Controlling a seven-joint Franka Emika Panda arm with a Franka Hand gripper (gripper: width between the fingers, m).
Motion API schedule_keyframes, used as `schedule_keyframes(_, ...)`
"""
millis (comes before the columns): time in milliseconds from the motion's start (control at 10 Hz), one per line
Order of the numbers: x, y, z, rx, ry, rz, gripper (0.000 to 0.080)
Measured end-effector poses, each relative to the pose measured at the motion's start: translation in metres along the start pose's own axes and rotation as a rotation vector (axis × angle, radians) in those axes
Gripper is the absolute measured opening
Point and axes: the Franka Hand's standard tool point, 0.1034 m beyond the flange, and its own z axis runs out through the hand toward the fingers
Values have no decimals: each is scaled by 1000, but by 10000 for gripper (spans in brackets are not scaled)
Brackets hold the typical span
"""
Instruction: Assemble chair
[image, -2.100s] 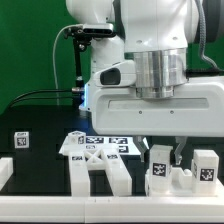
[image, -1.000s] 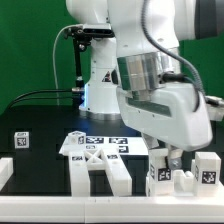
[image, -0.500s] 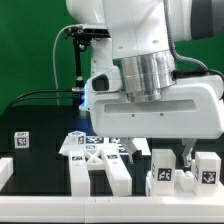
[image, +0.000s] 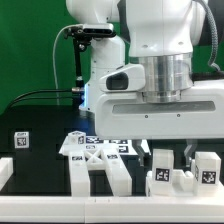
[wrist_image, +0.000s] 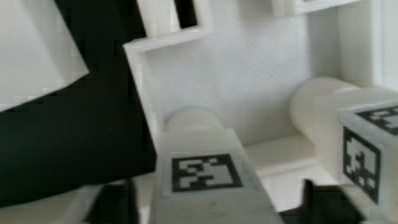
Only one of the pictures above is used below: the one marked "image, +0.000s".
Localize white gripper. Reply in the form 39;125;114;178
95;80;224;167

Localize white chair seat block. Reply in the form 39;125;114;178
145;168;194;197

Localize white long side rail back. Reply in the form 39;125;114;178
101;150;132;197

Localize white long side rail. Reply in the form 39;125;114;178
101;150;132;197
69;152;90;197

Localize white long side rail front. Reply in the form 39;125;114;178
69;152;90;197

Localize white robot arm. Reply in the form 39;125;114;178
66;0;224;143

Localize white flat back panel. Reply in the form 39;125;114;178
59;135;152;157

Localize white left fence block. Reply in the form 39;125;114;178
0;157;13;191

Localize white right fence rail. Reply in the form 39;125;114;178
217;181;224;198

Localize white fence rail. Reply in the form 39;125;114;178
0;196;224;223
217;181;224;198

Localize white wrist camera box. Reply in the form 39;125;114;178
99;64;146;93

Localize black base cables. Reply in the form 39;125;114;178
6;87;84;111

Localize black camera on stand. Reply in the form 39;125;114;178
64;24;116;88

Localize grey camera cable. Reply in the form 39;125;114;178
52;24;81;106

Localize white front fence rail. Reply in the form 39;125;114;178
0;196;224;223

